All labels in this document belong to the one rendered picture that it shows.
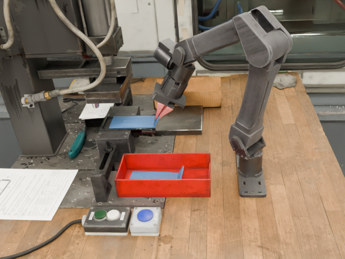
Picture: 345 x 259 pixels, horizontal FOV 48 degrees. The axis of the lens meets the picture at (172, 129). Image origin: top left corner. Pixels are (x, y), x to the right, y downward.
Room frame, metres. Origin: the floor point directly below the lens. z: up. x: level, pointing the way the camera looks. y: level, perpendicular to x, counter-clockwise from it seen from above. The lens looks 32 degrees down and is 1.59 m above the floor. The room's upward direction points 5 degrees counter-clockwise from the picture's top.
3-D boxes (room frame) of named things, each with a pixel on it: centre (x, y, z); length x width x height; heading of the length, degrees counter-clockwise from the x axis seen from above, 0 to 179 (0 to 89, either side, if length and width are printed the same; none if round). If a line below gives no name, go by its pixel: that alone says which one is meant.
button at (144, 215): (0.68, 0.09, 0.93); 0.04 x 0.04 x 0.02
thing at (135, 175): (0.84, 0.06, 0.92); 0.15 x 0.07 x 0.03; 78
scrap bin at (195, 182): (0.84, 0.03, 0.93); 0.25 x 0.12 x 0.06; 82
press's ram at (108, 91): (1.05, 0.24, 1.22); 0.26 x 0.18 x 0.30; 82
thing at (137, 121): (1.03, 0.11, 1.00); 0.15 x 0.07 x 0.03; 83
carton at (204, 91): (1.31, -0.07, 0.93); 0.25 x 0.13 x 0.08; 82
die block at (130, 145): (1.06, 0.17, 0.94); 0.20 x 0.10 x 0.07; 172
